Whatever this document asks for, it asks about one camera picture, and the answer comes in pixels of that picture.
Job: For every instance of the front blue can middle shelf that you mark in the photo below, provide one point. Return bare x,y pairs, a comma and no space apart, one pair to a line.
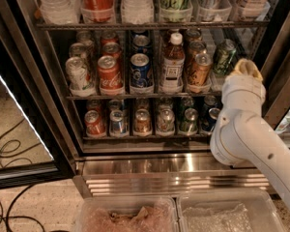
139,68

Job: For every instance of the red can bottom shelf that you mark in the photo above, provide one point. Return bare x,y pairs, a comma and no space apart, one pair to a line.
94,123

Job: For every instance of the middle red cola can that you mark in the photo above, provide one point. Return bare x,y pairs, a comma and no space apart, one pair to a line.
113,49

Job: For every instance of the gold can bottom shelf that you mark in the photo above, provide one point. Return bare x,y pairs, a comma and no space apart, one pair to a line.
142,121

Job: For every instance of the green can shelf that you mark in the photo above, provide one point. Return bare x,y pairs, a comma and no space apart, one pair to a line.
188,124
223,56

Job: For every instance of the open glass fridge door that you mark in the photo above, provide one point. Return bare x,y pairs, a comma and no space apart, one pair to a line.
36,143

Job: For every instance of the green can bottom shelf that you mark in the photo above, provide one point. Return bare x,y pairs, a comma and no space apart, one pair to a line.
188,124

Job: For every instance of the left clear plastic bin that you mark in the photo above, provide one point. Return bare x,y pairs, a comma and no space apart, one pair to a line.
147,213

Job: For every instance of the blue white can bottom shelf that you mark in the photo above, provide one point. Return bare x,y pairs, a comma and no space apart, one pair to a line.
117,123

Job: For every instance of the front gold can middle shelf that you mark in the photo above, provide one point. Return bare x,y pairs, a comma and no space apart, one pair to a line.
199,69

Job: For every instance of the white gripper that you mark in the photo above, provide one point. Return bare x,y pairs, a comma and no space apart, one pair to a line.
246,82

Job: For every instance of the rear green can middle shelf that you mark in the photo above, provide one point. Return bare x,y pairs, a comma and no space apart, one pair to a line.
223,56

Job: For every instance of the brown tea bottle white cap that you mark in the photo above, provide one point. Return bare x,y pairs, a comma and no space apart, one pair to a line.
173,59

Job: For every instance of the right clear plastic bin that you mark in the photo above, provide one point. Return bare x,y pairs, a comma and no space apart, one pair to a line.
228,210

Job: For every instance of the red cola can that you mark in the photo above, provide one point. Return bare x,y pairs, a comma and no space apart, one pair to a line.
113,49
109,73

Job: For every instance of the clear bottle top left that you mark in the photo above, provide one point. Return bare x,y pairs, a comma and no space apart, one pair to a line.
60,11

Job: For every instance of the front white can middle shelf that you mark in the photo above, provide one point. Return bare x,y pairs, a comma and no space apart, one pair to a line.
78,74

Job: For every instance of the gold can shelf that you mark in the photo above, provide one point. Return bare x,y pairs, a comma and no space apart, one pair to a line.
142,121
199,69
194,48

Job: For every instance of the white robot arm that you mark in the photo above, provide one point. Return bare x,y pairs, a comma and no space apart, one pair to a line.
242,134

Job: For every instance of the clear plastic bin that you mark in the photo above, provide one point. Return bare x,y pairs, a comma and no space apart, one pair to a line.
147,213
228,210

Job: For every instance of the clear bottle top middle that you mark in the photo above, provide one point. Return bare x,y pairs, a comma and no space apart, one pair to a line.
137,11

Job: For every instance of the front red cola can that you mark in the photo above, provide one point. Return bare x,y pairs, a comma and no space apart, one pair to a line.
109,73

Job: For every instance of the clear bottle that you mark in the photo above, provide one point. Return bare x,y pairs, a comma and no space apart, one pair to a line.
137,11
60,11

